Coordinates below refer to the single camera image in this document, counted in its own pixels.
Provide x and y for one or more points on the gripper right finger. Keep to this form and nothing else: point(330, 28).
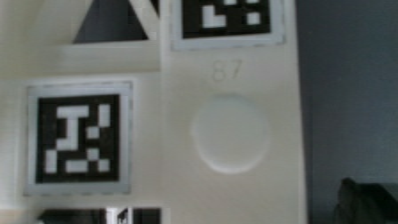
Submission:
point(366, 204)

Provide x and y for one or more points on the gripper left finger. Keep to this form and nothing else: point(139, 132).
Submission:
point(99, 216)

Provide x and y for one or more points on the white chair back frame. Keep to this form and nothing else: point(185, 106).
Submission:
point(149, 125)

